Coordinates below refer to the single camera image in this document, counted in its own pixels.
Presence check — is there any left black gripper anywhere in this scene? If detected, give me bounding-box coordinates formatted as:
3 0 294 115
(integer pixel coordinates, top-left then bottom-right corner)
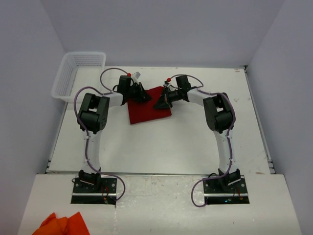
126 82 151 103

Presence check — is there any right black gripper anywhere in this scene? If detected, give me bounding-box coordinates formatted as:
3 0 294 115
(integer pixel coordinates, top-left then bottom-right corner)
153 87 182 110

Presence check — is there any red t shirt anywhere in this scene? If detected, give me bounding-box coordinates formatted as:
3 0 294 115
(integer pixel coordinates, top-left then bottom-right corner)
127 86 172 125

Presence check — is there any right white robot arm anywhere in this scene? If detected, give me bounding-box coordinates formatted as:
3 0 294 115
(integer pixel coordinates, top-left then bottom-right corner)
153 74 241 192

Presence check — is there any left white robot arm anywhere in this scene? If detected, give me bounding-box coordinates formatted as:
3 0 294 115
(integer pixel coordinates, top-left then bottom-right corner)
74 72 152 192

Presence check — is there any white plastic basket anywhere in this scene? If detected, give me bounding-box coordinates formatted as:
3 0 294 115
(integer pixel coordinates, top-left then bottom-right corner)
51 51 106 103

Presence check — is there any orange cloth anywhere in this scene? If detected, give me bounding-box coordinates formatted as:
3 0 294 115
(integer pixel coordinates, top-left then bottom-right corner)
33 212 90 235

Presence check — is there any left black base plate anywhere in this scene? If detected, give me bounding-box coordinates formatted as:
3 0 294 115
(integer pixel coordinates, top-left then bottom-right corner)
70 177 117 206

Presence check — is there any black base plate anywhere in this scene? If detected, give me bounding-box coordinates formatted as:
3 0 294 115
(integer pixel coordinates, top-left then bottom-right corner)
203 176 250 205
70 177 117 206

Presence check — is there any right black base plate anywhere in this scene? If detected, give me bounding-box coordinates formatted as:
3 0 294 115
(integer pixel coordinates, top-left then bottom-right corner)
203 176 250 205

